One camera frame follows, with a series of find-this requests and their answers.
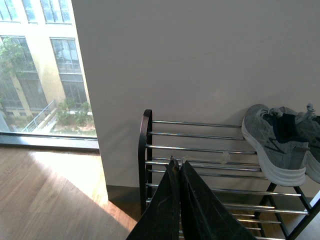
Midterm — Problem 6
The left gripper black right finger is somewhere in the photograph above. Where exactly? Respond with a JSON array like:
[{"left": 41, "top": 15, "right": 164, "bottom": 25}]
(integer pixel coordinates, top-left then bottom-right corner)
[{"left": 180, "top": 161, "right": 255, "bottom": 240}]

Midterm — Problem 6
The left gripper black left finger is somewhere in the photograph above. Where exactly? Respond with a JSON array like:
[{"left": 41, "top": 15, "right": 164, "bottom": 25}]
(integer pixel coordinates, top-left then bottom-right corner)
[{"left": 127, "top": 158, "right": 180, "bottom": 240}]

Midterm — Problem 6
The grey knit sneaker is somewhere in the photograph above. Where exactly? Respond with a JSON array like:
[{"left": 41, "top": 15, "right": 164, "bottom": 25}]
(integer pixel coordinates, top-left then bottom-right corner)
[
  {"left": 274, "top": 102, "right": 320, "bottom": 184},
  {"left": 241, "top": 104, "right": 310, "bottom": 187}
]

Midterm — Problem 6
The black metal shoe rack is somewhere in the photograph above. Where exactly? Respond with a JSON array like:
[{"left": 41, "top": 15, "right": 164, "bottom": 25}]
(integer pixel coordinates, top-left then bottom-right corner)
[{"left": 138, "top": 109, "right": 320, "bottom": 240}]

